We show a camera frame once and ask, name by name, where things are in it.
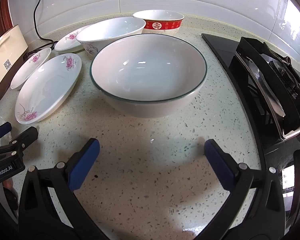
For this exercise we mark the black stove pan support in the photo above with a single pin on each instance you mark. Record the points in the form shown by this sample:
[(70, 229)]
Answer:
[(292, 120)]

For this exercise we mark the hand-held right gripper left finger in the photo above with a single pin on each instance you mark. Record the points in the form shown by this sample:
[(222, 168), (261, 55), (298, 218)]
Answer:
[(83, 165)]

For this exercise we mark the black glass gas stove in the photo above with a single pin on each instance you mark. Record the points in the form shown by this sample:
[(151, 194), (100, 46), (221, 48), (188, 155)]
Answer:
[(222, 47)]

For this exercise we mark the cream rice cooker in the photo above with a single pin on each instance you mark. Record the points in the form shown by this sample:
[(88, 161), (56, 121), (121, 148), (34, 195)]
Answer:
[(5, 55)]

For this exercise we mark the red-banded white bowl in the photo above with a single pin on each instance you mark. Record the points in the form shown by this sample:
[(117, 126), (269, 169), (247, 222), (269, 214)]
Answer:
[(162, 26)]

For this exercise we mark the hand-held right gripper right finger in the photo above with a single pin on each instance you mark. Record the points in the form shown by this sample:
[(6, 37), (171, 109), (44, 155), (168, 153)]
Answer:
[(218, 165)]

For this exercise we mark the white pink-flowered plate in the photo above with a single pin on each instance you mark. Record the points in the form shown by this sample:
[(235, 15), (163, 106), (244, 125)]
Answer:
[(30, 66), (67, 42), (47, 87)]

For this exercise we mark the large white green-rimmed bowl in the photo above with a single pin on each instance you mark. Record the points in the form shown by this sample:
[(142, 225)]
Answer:
[(150, 80)]

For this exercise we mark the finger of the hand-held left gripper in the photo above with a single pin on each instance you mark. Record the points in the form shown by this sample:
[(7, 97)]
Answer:
[(27, 135), (1, 130)]

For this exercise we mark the white grey-flowered bowl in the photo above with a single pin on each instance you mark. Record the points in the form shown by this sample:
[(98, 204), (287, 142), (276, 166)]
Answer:
[(110, 32)]

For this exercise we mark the stove burner head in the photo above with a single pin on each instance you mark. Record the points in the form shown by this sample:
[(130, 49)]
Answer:
[(285, 67)]

